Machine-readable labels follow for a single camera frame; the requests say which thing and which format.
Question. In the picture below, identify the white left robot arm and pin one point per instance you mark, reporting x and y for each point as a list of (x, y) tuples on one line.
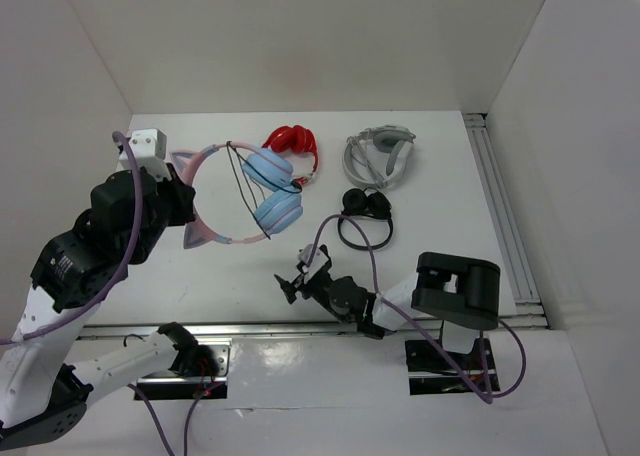
[(42, 396)]

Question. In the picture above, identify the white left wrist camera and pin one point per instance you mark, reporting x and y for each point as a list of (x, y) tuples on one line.
[(149, 149)]

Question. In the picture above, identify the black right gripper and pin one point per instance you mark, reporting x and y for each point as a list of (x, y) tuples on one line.
[(290, 288)]

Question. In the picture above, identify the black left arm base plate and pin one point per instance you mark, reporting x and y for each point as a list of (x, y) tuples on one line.
[(207, 377)]

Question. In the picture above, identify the black on-ear headphones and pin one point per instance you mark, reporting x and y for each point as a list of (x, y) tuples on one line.
[(372, 204)]

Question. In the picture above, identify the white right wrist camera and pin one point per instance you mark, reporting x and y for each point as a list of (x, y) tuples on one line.
[(311, 260)]

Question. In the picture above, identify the red headphones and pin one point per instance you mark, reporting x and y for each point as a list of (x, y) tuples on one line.
[(298, 140)]

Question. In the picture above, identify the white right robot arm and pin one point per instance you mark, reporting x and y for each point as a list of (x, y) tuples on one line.
[(461, 292)]

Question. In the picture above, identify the white grey gaming headset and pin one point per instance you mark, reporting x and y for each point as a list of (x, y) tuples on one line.
[(378, 156)]

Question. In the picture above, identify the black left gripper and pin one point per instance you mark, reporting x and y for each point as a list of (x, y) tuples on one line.
[(183, 198)]

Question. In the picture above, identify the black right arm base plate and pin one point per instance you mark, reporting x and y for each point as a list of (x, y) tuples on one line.
[(430, 374)]

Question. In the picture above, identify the aluminium table edge rail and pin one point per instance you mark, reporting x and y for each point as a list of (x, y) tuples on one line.
[(94, 333)]

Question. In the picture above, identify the pink blue cat-ear headphones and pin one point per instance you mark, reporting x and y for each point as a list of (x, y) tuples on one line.
[(258, 166)]

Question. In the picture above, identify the aluminium side rail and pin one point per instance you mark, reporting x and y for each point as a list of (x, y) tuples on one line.
[(518, 271)]

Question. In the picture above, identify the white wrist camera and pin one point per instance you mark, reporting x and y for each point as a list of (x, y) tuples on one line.
[(311, 260), (149, 149)]

